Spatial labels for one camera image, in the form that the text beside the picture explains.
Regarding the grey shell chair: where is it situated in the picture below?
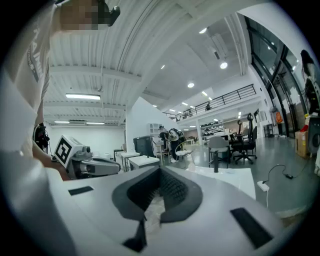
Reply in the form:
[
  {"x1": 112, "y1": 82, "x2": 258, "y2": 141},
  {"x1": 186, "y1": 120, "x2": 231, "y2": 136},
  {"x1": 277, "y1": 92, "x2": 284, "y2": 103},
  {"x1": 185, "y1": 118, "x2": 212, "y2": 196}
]
[{"x1": 207, "y1": 136, "x2": 230, "y2": 169}]

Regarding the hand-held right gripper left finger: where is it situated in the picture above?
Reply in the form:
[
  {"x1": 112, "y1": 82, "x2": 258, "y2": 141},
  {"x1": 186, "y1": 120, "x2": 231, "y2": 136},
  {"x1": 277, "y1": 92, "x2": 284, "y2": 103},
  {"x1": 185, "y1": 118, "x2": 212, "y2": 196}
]
[{"x1": 47, "y1": 164, "x2": 162, "y2": 256}]

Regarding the black faucet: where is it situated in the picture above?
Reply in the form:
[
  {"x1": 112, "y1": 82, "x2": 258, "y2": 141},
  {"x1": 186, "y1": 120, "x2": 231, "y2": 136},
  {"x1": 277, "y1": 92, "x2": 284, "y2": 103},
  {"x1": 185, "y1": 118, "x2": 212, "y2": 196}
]
[{"x1": 213, "y1": 149, "x2": 221, "y2": 174}]

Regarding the black cabinet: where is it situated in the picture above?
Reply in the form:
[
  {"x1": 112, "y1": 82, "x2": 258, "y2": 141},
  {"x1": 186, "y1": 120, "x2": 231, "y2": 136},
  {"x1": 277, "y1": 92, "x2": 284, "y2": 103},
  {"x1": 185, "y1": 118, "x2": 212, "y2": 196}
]
[{"x1": 133, "y1": 135, "x2": 156, "y2": 158}]

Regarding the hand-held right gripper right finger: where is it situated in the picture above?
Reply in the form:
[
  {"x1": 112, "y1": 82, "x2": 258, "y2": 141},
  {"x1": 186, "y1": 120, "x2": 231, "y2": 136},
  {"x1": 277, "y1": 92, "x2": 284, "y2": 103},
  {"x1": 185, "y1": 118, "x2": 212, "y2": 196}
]
[{"x1": 139, "y1": 165, "x2": 286, "y2": 256}]

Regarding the person's left forearm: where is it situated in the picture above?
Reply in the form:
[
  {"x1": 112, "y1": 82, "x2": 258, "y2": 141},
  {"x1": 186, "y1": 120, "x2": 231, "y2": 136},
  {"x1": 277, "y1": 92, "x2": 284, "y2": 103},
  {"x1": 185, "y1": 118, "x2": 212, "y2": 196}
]
[{"x1": 31, "y1": 139, "x2": 72, "y2": 181}]

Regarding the white wire chair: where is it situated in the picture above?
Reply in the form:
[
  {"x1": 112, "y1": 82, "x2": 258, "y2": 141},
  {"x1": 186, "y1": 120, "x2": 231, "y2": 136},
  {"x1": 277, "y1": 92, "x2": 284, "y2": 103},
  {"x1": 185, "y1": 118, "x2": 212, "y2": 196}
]
[{"x1": 174, "y1": 139, "x2": 196, "y2": 169}]

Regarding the black power cable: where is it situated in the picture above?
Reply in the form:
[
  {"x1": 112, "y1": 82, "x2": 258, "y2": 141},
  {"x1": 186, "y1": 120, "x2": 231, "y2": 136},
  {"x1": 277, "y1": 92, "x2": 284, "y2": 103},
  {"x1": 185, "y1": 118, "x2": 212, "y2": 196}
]
[{"x1": 264, "y1": 156, "x2": 312, "y2": 183}]

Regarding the white power strip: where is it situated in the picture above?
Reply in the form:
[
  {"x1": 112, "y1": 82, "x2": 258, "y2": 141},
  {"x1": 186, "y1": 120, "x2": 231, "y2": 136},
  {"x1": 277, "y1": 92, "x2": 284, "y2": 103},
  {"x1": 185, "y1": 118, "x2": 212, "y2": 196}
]
[{"x1": 256, "y1": 180, "x2": 271, "y2": 193}]

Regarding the black mezzanine railing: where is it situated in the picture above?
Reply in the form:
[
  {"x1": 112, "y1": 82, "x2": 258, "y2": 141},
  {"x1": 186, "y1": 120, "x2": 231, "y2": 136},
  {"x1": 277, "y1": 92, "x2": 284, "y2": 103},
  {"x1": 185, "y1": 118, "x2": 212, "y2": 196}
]
[{"x1": 163, "y1": 83, "x2": 258, "y2": 122}]

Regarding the white shelf unit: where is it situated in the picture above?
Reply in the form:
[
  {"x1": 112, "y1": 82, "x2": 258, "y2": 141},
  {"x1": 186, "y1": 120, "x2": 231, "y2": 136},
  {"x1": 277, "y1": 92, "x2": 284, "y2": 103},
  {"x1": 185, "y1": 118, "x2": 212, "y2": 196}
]
[{"x1": 146, "y1": 122, "x2": 164, "y2": 138}]

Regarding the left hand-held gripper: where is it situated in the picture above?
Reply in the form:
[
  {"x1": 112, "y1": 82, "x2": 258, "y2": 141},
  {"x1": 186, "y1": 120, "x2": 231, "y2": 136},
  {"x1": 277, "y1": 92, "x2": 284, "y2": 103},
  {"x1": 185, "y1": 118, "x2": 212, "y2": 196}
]
[{"x1": 53, "y1": 134, "x2": 122, "y2": 180}]

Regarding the cardboard box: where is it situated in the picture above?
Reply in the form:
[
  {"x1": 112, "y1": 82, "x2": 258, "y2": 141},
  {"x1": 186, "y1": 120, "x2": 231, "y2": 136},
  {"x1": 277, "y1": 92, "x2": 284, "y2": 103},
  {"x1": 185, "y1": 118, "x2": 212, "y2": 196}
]
[{"x1": 294, "y1": 129, "x2": 311, "y2": 158}]

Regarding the white washbasin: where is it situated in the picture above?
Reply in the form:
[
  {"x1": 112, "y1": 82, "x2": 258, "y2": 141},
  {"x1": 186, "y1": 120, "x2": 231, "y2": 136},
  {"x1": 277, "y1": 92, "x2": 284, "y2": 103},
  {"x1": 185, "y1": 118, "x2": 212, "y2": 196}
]
[{"x1": 186, "y1": 166, "x2": 257, "y2": 201}]

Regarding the black office chair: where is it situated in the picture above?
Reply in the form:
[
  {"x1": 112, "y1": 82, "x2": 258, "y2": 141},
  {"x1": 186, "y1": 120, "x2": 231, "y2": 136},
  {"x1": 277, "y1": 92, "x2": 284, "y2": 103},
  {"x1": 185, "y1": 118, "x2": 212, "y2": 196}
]
[{"x1": 229, "y1": 112, "x2": 258, "y2": 165}]

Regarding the black head-worn camera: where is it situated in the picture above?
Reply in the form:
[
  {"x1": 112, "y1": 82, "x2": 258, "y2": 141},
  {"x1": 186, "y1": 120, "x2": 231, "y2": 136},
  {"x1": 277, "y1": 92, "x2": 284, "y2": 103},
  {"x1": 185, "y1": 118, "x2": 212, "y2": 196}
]
[{"x1": 96, "y1": 0, "x2": 121, "y2": 27}]

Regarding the person's beige t-shirt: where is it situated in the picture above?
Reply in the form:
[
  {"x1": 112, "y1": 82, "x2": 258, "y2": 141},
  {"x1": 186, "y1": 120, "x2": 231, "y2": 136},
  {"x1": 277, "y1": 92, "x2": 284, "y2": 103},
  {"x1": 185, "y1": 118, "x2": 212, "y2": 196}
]
[{"x1": 0, "y1": 0, "x2": 63, "y2": 161}]

